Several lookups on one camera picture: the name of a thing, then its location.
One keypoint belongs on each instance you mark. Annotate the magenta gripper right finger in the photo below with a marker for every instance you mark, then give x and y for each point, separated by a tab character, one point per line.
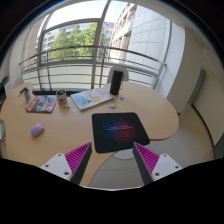
153	166

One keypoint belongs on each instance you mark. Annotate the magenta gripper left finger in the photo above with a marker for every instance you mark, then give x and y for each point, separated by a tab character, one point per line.
70	166

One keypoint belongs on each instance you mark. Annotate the black mouse pad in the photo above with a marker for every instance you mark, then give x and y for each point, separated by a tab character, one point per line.
117	131

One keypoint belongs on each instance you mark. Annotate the lilac computer mouse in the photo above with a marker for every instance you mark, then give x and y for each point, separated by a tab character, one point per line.
37	129

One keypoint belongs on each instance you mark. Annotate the small keyring trinket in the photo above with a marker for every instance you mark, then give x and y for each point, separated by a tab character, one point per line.
66	108

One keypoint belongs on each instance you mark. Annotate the light blue magazine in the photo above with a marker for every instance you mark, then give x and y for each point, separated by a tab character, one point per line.
90	98

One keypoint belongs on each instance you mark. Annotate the white mug with plant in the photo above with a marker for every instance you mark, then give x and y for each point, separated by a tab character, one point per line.
61	96

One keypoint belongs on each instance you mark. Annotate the red magazine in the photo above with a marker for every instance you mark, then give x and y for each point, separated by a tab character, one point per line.
42	104

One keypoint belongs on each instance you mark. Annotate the black cylindrical speaker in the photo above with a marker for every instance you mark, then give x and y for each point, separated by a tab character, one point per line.
116	82

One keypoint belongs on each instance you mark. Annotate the white chair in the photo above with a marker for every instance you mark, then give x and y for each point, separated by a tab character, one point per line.
118	68

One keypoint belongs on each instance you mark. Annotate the metal balcony railing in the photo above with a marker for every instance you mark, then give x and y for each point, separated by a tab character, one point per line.
87	66

